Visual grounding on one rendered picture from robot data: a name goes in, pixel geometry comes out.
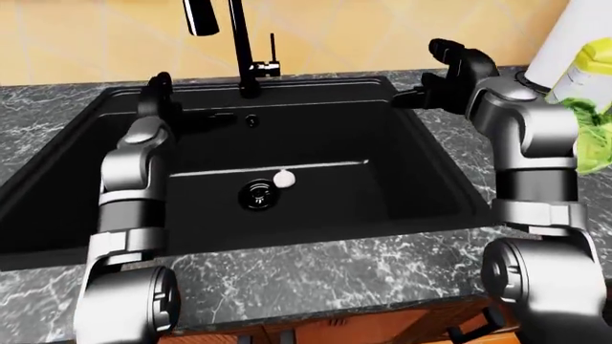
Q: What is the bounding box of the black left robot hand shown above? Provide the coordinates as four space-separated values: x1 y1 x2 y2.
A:
137 72 239 135

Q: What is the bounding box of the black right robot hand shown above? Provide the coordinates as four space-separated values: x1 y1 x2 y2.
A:
391 37 501 118

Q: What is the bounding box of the black sink faucet spout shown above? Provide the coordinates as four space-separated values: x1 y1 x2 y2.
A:
180 0 263 100

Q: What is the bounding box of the black kitchen sink basin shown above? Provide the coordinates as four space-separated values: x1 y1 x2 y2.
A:
0 75 496 272

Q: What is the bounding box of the black sink drain strainer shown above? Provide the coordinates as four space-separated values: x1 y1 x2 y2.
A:
237 178 282 212

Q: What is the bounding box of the white paper towel roll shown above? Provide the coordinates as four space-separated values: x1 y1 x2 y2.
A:
514 0 612 95

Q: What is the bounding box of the yellow capped white bottle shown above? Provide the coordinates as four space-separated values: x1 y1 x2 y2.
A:
544 36 612 106

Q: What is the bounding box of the small white round object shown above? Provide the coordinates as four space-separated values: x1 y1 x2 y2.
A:
272 169 296 189

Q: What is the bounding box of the green lettuce head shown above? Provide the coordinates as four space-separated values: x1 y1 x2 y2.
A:
561 97 612 177

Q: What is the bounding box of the orange wooden cabinet front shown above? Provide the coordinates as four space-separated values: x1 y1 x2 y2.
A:
155 298 522 344

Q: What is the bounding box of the black faucet lever handle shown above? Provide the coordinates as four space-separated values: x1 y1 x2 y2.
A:
248 32 282 77

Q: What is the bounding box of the black cabinet door handle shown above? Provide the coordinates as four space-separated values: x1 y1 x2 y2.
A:
445 307 507 341

